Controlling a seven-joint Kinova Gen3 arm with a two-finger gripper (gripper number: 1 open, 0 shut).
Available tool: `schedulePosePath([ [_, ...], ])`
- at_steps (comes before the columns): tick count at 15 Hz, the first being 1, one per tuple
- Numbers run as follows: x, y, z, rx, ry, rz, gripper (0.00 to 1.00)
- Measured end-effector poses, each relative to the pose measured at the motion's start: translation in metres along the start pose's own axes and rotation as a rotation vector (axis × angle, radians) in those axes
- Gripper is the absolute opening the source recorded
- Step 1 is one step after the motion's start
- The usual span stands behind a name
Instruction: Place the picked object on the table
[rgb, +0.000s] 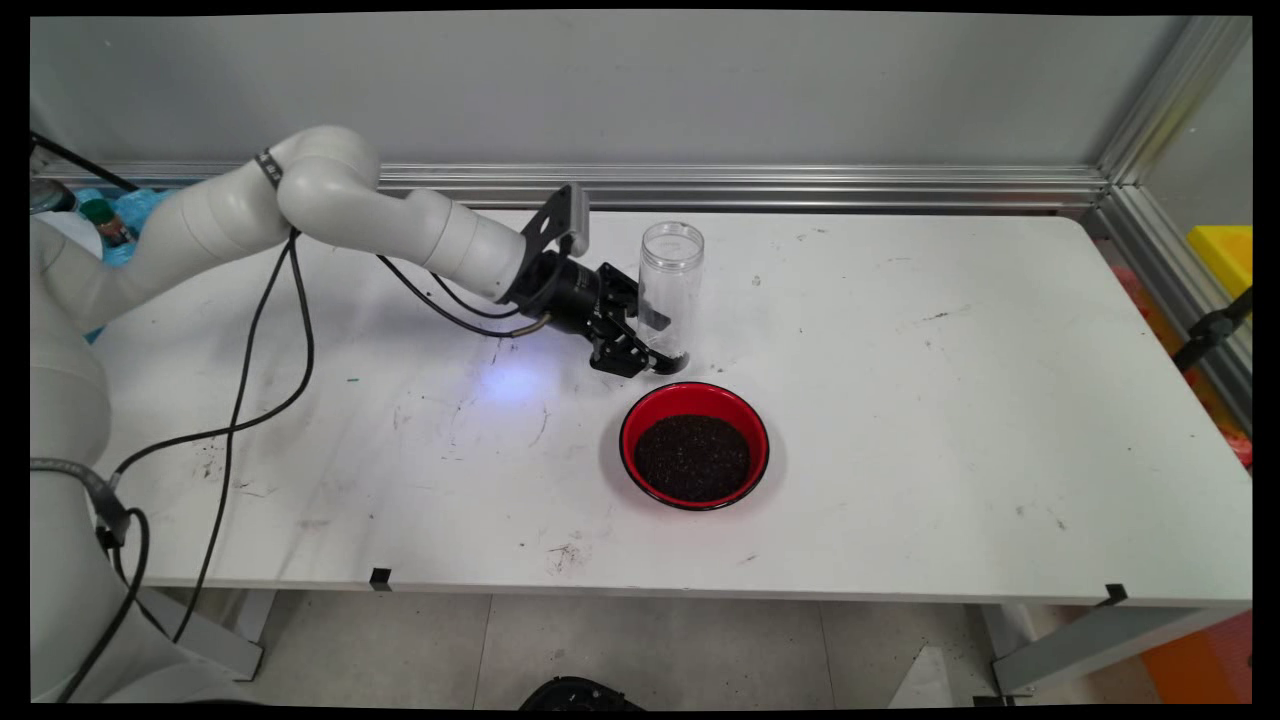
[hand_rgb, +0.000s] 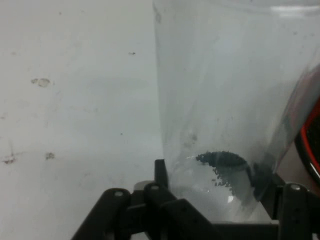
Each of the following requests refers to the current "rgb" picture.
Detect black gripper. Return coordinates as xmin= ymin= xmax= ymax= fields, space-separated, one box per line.
xmin=505 ymin=250 xmax=674 ymax=380

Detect clear plastic jar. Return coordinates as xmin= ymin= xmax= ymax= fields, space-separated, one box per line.
xmin=639 ymin=221 xmax=706 ymax=374

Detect red bowl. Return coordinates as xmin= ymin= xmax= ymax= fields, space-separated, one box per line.
xmin=618 ymin=381 xmax=772 ymax=513

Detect black granules in bowl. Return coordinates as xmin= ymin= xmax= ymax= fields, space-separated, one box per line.
xmin=633 ymin=414 xmax=752 ymax=504

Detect black object on floor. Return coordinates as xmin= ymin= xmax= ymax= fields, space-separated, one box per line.
xmin=518 ymin=676 xmax=646 ymax=711

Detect blue plastic bag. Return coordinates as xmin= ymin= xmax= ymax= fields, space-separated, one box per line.
xmin=75 ymin=188 xmax=181 ymax=266

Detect pink red plastic bag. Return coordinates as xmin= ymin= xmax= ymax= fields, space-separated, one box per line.
xmin=1100 ymin=238 xmax=1253 ymax=471

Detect white table leg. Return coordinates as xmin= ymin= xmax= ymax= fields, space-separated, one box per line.
xmin=135 ymin=588 xmax=277 ymax=682
xmin=965 ymin=603 xmax=1251 ymax=707

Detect green capped bottle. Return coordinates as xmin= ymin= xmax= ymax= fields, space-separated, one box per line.
xmin=80 ymin=198 xmax=134 ymax=249

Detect white container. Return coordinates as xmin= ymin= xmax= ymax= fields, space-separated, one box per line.
xmin=40 ymin=210 xmax=102 ymax=260

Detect yellow box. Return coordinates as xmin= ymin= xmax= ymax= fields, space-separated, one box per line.
xmin=1186 ymin=226 xmax=1253 ymax=299

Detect orange box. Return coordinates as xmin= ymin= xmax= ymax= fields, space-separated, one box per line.
xmin=1140 ymin=608 xmax=1253 ymax=704

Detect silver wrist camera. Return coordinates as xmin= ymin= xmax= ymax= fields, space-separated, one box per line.
xmin=562 ymin=184 xmax=591 ymax=259

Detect black camera bracket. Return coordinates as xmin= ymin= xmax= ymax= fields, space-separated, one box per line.
xmin=520 ymin=183 xmax=579 ymax=263

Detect thin black camera cable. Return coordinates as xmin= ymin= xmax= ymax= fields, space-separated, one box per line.
xmin=428 ymin=270 xmax=546 ymax=321

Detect black cable with metal plug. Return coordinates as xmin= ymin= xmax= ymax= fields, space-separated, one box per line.
xmin=375 ymin=253 xmax=553 ymax=339

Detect horizontal aluminium frame rail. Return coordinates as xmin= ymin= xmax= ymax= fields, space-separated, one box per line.
xmin=35 ymin=163 xmax=1111 ymax=216

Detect long black cable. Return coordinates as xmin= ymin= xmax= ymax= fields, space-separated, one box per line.
xmin=55 ymin=232 xmax=317 ymax=703
xmin=110 ymin=235 xmax=297 ymax=644

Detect aluminium side rail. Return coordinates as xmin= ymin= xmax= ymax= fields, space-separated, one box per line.
xmin=1095 ymin=185 xmax=1253 ymax=436

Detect grey printed base strap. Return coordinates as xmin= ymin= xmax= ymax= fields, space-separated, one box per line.
xmin=30 ymin=458 xmax=132 ymax=547

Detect thin black background cable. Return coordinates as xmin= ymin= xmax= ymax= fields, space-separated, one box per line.
xmin=30 ymin=132 xmax=141 ymax=193

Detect aluminium frame post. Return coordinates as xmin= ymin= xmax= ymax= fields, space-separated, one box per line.
xmin=1095 ymin=15 xmax=1253 ymax=188

